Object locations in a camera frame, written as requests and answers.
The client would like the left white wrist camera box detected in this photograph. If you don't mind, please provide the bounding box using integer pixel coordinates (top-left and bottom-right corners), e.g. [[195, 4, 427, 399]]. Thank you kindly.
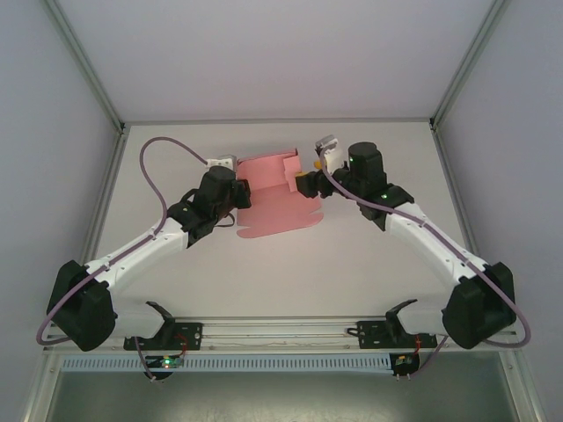
[[205, 152, 239, 171]]

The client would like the white slotted cable duct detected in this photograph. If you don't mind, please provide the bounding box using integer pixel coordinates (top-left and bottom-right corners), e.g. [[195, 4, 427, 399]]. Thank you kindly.
[[61, 354, 392, 373]]

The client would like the aluminium side rail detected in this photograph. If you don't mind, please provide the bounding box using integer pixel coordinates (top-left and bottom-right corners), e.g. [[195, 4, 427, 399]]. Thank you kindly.
[[430, 127, 489, 269], [83, 126, 129, 267]]

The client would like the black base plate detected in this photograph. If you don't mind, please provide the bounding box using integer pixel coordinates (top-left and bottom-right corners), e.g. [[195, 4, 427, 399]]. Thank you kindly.
[[358, 320, 439, 352], [123, 322, 204, 352]]

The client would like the aluminium mounting rail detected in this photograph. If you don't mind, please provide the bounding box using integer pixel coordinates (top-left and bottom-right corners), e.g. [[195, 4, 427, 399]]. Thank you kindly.
[[42, 318, 523, 355]]

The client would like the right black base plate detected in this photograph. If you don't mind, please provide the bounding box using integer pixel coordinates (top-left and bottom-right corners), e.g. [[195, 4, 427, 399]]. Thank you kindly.
[[358, 320, 439, 352]]

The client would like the aluminium frame leg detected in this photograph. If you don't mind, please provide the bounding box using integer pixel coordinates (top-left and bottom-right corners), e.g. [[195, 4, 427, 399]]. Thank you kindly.
[[501, 351, 545, 422], [24, 353, 62, 422]]

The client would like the right aluminium side rail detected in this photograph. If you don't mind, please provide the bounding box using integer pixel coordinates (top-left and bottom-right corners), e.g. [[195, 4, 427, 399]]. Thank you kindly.
[[430, 127, 489, 269]]

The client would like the pink paper box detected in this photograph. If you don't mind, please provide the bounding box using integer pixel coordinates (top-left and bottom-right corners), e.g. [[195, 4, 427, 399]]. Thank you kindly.
[[235, 149, 323, 241]]

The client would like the grey metal sheet panel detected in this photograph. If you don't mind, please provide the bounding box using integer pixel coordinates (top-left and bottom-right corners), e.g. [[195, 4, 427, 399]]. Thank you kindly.
[[46, 371, 520, 422]]

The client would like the left aluminium frame post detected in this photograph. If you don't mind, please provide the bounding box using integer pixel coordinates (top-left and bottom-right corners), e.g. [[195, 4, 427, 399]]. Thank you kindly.
[[42, 0, 128, 134]]

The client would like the aluminium frame post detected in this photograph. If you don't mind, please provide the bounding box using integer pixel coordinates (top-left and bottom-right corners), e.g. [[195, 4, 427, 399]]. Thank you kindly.
[[428, 0, 511, 133], [42, 0, 128, 134]]

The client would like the left aluminium frame leg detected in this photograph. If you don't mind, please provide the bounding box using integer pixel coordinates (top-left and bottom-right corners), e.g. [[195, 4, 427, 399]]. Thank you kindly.
[[24, 353, 62, 422]]

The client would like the right aluminium frame post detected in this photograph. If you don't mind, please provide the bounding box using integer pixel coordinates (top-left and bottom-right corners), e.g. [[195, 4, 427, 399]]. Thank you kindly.
[[428, 0, 511, 133]]

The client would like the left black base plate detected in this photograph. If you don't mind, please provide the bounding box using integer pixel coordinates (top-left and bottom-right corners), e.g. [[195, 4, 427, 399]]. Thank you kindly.
[[123, 322, 204, 352]]

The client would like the left aluminium side rail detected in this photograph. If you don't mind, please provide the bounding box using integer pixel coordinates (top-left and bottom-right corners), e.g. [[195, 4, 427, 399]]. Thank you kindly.
[[83, 126, 129, 267]]

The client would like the right aluminium frame leg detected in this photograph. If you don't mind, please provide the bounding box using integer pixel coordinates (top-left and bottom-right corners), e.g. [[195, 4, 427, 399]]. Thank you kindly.
[[501, 351, 545, 422]]

